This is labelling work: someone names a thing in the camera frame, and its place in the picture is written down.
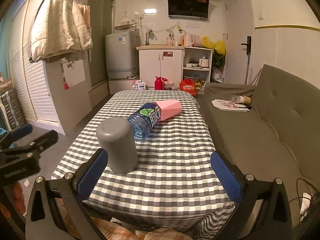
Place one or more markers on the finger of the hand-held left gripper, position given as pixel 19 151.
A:
pixel 44 138
pixel 22 130

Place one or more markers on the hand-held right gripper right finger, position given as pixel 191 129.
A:
pixel 227 178

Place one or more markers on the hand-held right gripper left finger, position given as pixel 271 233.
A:
pixel 92 175

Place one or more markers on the grey cup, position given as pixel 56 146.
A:
pixel 117 146

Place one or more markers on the brown paper cup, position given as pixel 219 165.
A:
pixel 245 100

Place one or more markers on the pink cup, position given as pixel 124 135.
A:
pixel 169 109

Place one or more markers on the dark ribbed suitcase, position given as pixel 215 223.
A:
pixel 10 110

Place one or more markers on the white louvered wardrobe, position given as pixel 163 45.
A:
pixel 37 92

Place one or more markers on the grey sofa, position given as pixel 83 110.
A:
pixel 252 142

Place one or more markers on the plaid cloth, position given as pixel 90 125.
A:
pixel 117 230

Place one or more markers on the grey checkered tablecloth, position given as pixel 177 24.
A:
pixel 165 165

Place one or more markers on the white printed paper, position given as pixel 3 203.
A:
pixel 225 105

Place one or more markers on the blue plastic bottle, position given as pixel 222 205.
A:
pixel 143 123

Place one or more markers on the clear plastic bottle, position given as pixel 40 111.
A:
pixel 235 99

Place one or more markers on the white charger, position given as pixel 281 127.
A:
pixel 305 202

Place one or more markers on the washing machine stand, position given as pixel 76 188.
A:
pixel 122 86

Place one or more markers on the red shopping bag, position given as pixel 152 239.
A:
pixel 187 87

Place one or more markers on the white printed package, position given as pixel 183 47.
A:
pixel 139 85

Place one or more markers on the red thermos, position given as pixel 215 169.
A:
pixel 158 83

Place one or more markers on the white quilted jacket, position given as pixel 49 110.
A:
pixel 60 22

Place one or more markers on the white washing machine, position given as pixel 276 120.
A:
pixel 121 52

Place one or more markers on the white open shelf unit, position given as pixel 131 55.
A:
pixel 210 62

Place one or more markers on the white sink cabinet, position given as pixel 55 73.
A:
pixel 160 67

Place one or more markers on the pink hanging garment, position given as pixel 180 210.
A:
pixel 85 16

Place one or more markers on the yellow plastic bag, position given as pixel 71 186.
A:
pixel 220 46

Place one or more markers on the white electric kettle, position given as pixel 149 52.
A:
pixel 188 40

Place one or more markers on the metal faucet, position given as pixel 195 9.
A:
pixel 148 37

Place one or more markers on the white door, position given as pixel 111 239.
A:
pixel 236 25

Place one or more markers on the black range hood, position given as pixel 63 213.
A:
pixel 188 2

